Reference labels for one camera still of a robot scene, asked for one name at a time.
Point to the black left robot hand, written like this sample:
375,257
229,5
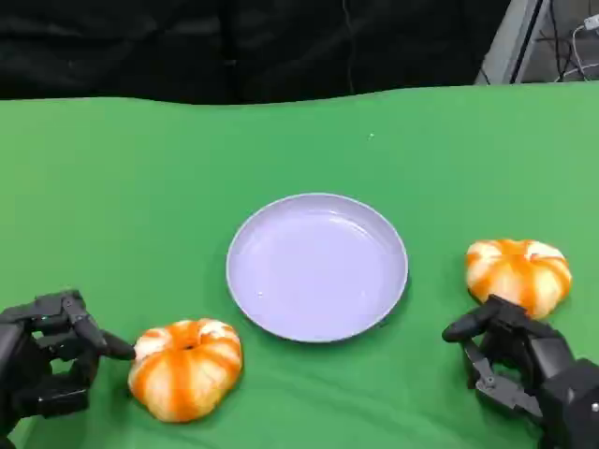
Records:
28,365

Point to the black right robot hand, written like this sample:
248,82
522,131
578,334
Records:
543,369

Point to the orange and white bread roll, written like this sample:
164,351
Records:
519,271
187,374

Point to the lilac plate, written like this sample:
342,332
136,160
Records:
318,266

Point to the white plug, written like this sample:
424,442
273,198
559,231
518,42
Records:
592,21

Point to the black backdrop curtain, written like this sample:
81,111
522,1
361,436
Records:
187,47

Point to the grey metal frame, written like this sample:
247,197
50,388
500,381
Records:
515,42

